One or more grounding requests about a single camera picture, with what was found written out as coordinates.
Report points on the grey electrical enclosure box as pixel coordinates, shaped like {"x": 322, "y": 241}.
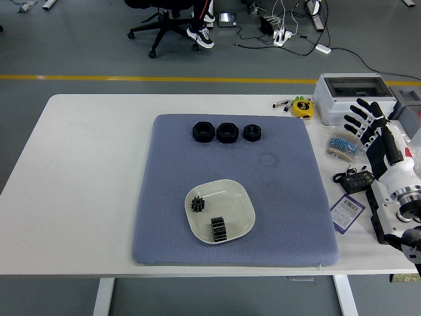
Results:
{"x": 329, "y": 108}

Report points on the black digital meter module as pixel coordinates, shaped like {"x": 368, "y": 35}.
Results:
{"x": 356, "y": 181}

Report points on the small black gear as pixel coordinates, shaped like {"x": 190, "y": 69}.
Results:
{"x": 198, "y": 204}

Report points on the green patterned object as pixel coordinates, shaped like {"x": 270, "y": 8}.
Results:
{"x": 404, "y": 278}

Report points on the green marker pens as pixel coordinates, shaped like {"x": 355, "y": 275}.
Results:
{"x": 298, "y": 98}

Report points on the yellow tape measure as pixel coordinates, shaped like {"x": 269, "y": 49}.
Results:
{"x": 303, "y": 109}

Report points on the black office chair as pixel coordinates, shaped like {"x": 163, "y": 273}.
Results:
{"x": 164, "y": 23}

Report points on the large black hex nut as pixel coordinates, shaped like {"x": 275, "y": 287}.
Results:
{"x": 227, "y": 133}
{"x": 204, "y": 131}

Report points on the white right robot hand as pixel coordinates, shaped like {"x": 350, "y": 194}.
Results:
{"x": 399, "y": 171}

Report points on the small black hex nut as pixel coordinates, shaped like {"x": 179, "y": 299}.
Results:
{"x": 252, "y": 132}

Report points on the white table leg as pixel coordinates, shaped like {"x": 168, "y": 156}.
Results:
{"x": 103, "y": 296}
{"x": 345, "y": 296}

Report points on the large black gear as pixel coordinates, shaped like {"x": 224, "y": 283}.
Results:
{"x": 219, "y": 230}

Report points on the bag of blue resistors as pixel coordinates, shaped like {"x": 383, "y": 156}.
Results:
{"x": 342, "y": 145}

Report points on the white power adapter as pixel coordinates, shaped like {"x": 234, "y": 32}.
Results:
{"x": 324, "y": 49}

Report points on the white square plate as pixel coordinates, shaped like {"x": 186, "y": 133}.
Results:
{"x": 230, "y": 204}

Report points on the blue-grey quilted mat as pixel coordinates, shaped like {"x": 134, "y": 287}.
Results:
{"x": 171, "y": 184}

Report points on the white desk leg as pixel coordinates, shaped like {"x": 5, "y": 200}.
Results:
{"x": 317, "y": 18}

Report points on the grey box with red button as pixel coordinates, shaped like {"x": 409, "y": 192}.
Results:
{"x": 411, "y": 98}

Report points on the purple-edged label card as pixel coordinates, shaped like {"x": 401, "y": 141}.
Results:
{"x": 345, "y": 214}

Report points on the person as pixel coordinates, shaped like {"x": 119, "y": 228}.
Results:
{"x": 201, "y": 34}

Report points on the white power strip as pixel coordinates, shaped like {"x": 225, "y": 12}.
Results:
{"x": 283, "y": 36}

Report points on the grey desk phone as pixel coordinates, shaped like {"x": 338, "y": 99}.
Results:
{"x": 228, "y": 19}

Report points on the white flat box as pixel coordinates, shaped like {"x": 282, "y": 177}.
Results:
{"x": 399, "y": 123}

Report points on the black power adapter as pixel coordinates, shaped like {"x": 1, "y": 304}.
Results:
{"x": 266, "y": 25}

